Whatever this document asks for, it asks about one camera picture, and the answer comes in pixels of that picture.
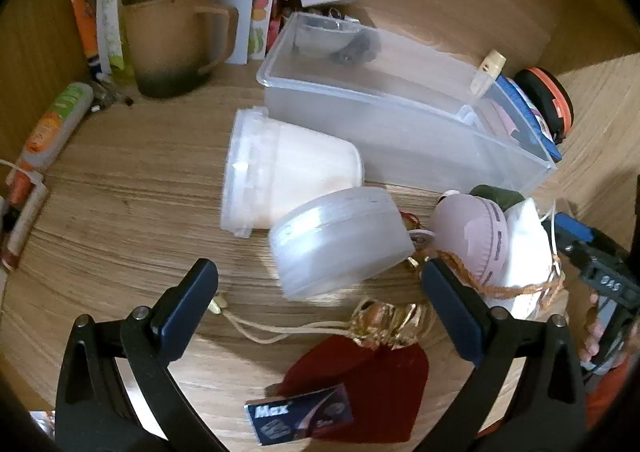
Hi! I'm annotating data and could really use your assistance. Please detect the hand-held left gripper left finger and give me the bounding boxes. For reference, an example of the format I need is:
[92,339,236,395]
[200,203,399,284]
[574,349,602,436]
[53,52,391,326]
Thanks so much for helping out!
[55,258,221,452]

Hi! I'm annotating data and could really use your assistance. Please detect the person's right hand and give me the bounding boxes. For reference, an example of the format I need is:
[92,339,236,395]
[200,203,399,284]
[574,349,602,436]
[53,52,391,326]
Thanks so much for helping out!
[581,292,608,362]

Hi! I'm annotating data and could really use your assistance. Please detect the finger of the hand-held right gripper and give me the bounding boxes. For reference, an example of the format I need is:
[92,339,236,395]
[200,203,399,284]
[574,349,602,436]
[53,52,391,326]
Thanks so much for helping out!
[555,213,609,259]
[558,237,596,281]

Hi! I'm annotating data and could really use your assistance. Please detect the brown ceramic mug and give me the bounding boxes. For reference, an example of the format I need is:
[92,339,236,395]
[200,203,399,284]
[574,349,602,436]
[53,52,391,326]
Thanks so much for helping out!
[120,0,240,100]

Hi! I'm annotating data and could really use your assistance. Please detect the white plastic tub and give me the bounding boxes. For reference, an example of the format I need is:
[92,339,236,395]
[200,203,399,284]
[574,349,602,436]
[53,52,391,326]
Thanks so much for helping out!
[220,107,365,239]

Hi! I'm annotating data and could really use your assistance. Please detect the green and white tube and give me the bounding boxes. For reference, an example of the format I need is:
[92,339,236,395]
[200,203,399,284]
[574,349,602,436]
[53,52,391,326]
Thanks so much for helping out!
[94,0,129,83]

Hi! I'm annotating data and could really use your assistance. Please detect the dark green object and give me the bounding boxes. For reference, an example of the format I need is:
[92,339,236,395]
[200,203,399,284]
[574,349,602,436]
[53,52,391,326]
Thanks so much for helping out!
[469,184,526,212]

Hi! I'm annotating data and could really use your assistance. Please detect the blue case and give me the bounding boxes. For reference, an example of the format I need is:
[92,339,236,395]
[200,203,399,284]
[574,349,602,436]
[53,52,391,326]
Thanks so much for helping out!
[494,76,564,163]

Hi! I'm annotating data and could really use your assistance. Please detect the orange packet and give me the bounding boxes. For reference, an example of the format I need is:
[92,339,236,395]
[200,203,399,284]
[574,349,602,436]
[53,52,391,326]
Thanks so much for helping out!
[70,0,102,74]

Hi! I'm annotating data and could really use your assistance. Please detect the round translucent plastic container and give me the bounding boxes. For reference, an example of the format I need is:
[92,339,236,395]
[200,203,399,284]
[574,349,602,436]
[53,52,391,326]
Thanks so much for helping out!
[268,186,416,303]

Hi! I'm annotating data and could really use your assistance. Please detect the pink round case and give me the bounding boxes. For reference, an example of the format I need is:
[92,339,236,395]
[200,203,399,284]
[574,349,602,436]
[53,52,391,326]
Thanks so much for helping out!
[429,191,510,289]

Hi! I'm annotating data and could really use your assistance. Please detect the wooden desktop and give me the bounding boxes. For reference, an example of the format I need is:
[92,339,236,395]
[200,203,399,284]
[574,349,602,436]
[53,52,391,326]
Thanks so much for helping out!
[0,0,640,452]

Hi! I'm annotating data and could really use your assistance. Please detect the white drawstring pouch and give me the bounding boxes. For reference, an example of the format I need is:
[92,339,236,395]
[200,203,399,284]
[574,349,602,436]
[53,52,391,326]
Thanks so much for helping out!
[425,197,567,322]

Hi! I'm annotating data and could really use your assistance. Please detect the clear plastic storage box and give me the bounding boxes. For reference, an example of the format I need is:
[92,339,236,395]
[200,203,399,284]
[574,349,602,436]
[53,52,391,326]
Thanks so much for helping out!
[256,11,559,196]

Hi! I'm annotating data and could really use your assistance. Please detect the metal keyring clips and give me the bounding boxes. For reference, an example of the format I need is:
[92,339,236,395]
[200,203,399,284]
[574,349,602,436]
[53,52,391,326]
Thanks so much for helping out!
[309,4,352,22]

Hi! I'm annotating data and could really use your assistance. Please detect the person's right forearm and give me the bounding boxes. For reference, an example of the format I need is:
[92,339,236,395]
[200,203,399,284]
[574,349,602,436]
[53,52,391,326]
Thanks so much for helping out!
[584,357,635,434]

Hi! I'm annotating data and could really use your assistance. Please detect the white and orange tube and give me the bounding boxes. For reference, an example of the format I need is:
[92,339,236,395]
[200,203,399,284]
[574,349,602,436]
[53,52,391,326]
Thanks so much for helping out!
[1,179,49,269]

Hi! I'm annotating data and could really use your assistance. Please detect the fruit print box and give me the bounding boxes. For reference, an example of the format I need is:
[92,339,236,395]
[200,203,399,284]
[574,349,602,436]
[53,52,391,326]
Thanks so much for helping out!
[248,0,277,59]

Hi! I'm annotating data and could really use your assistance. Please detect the blue battery card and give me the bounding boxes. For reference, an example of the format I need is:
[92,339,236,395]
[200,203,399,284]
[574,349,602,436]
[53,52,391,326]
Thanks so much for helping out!
[243,382,354,446]

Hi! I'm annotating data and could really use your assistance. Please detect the black and orange round case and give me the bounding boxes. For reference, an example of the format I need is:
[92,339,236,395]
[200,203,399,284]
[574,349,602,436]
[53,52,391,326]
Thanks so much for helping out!
[513,67,575,144]

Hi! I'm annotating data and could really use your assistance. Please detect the white cable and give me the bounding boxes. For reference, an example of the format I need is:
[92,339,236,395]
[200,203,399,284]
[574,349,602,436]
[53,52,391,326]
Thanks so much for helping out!
[0,158,47,185]

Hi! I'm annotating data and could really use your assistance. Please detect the orange and green tube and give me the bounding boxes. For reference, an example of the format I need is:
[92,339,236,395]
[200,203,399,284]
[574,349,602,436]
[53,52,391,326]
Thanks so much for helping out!
[14,82,95,174]

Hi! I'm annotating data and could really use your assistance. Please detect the red velvet drawstring pouch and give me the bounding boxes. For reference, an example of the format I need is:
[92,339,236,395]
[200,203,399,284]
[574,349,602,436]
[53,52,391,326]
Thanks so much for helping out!
[211,295,431,444]

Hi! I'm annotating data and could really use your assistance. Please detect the pink card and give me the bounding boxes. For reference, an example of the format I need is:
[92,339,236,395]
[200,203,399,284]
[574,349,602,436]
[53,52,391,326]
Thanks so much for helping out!
[491,101,519,139]

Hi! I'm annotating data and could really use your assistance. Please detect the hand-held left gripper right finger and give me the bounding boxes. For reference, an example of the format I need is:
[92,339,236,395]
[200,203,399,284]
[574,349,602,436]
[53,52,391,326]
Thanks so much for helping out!
[415,258,588,452]

